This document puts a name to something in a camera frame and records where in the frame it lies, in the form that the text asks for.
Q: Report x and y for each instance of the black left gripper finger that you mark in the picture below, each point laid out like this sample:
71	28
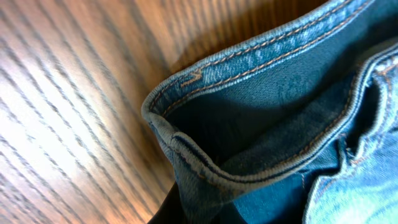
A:
171	212

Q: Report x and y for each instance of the light blue denim jeans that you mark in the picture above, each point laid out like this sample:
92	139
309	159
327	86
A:
296	125

